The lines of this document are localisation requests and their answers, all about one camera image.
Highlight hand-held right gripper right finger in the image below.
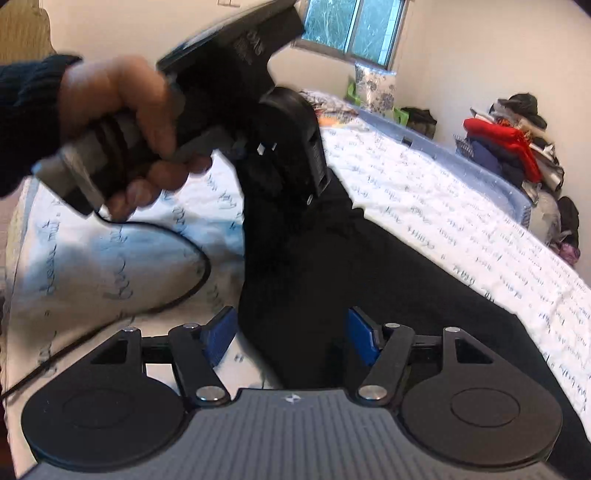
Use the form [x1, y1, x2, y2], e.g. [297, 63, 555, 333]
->
[347, 306, 497, 408]

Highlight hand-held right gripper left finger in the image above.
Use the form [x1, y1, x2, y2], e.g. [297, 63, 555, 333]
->
[90, 305, 238, 408]

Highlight black pants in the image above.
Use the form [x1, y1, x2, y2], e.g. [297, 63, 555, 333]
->
[236, 152, 591, 469]

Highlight person's left forearm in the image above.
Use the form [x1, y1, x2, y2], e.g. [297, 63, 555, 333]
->
[0, 54, 84, 199]

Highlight person's left hand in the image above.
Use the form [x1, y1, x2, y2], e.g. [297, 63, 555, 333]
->
[56, 55, 214, 222]

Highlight pile of patterned cloths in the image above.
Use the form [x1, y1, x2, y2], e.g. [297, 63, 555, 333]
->
[299, 89, 362, 128]

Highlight floral pillow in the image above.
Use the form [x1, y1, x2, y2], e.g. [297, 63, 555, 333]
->
[353, 62, 399, 114]

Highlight window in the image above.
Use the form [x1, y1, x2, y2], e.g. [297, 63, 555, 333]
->
[295, 0, 408, 66]

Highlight green basket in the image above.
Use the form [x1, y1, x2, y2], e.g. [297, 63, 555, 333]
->
[346, 78, 413, 131]

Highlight white script-print bed sheet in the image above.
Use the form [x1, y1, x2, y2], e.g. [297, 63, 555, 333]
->
[0, 90, 591, 480]

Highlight dark backpack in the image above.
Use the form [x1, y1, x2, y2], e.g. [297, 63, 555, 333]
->
[401, 106, 438, 140]

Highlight blue mattress edge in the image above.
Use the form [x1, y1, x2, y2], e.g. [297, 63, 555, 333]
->
[355, 107, 533, 228]

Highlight navy garment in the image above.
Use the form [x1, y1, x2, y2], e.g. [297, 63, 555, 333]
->
[465, 137, 525, 186]

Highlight clear plastic bag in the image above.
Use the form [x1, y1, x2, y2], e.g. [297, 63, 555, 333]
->
[530, 188, 563, 246]

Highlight purple bag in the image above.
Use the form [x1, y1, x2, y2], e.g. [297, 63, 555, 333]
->
[558, 242, 581, 267]

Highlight black bag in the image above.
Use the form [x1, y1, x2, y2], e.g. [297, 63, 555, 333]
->
[555, 196, 581, 251]

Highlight red garment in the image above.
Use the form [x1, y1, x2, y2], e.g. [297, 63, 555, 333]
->
[463, 117, 544, 184]

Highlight beige headboard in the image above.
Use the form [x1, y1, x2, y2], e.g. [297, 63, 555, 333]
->
[0, 0, 57, 63]

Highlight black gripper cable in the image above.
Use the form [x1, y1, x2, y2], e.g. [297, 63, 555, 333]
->
[0, 212, 213, 403]

